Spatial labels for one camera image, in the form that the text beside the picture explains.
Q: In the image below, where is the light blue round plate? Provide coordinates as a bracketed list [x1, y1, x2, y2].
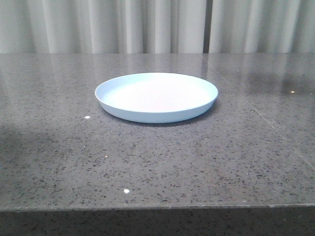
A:
[95, 73, 219, 123]

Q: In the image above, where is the white pleated curtain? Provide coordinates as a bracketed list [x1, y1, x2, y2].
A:
[0, 0, 315, 54]

